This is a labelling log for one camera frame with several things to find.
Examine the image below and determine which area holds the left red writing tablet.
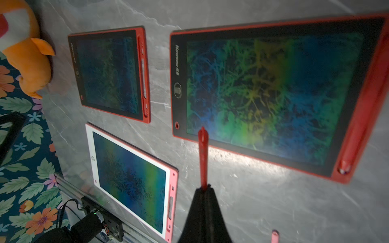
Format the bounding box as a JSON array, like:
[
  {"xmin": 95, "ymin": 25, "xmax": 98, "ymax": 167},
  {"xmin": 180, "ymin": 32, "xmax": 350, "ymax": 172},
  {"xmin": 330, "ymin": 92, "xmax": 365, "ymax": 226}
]
[{"xmin": 68, "ymin": 26, "xmax": 151, "ymax": 124}]

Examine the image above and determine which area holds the red stylus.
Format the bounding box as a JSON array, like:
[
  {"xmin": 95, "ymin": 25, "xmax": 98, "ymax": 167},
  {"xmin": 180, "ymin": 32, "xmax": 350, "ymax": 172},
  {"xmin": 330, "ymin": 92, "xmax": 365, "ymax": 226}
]
[{"xmin": 198, "ymin": 127, "xmax": 209, "ymax": 191}]

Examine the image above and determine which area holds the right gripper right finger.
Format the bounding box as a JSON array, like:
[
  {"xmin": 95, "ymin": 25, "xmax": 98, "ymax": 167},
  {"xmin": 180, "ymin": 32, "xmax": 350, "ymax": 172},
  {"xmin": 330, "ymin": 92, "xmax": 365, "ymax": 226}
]
[{"xmin": 205, "ymin": 184, "xmax": 232, "ymax": 243}]

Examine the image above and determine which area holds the pink stylus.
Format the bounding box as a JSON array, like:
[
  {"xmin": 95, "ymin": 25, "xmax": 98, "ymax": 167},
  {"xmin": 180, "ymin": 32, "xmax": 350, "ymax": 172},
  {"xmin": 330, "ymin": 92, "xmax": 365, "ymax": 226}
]
[{"xmin": 271, "ymin": 229, "xmax": 280, "ymax": 243}]

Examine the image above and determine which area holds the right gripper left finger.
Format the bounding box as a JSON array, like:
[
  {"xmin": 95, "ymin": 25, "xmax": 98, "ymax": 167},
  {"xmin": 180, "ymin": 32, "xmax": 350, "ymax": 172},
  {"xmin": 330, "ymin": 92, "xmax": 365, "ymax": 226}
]
[{"xmin": 178, "ymin": 188, "xmax": 206, "ymax": 243}]

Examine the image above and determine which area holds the red writing tablet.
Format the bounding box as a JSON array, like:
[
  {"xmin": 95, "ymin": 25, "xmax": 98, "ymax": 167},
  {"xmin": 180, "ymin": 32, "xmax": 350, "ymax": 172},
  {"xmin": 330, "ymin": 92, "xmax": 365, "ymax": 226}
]
[
  {"xmin": 170, "ymin": 13, "xmax": 389, "ymax": 184},
  {"xmin": 68, "ymin": 26, "xmax": 151, "ymax": 124}
]

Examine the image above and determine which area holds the right red writing tablet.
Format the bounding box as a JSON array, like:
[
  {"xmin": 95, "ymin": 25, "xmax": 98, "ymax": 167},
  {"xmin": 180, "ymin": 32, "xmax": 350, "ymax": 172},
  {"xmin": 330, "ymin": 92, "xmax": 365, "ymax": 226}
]
[{"xmin": 170, "ymin": 13, "xmax": 389, "ymax": 184}]

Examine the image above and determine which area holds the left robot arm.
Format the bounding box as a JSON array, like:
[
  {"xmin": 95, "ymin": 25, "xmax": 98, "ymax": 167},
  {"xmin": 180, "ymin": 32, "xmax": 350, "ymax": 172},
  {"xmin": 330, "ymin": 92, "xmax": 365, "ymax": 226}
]
[{"xmin": 35, "ymin": 213, "xmax": 103, "ymax": 243}]

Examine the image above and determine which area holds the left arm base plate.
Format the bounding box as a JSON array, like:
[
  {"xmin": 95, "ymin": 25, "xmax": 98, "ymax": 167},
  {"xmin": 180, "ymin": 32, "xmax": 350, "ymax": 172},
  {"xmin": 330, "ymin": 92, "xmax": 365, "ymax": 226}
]
[{"xmin": 81, "ymin": 196, "xmax": 124, "ymax": 242}]

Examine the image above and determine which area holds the pink white writing tablet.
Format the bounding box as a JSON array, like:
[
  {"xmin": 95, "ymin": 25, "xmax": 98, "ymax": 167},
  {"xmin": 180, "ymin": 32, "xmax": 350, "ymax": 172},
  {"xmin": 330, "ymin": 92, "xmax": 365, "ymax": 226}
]
[{"xmin": 86, "ymin": 123, "xmax": 179, "ymax": 243}]

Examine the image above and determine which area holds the orange shark plush toy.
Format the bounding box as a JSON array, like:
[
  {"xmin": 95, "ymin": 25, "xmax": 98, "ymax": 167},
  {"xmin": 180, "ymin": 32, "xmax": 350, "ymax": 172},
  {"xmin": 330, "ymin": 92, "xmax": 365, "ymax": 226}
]
[{"xmin": 1, "ymin": 1, "xmax": 55, "ymax": 99}]

